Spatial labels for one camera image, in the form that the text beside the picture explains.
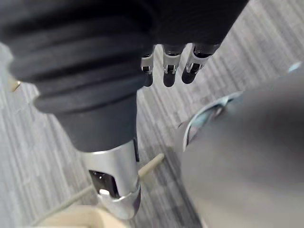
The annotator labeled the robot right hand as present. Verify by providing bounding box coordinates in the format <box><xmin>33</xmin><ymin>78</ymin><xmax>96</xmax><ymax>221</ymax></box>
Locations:
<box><xmin>0</xmin><ymin>0</ymin><xmax>241</xmax><ymax>220</ymax></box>

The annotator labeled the beige rod tip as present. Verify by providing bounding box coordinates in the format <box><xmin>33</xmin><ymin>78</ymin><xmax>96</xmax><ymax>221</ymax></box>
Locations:
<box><xmin>7</xmin><ymin>75</ymin><xmax>22</xmax><ymax>93</ymax></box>

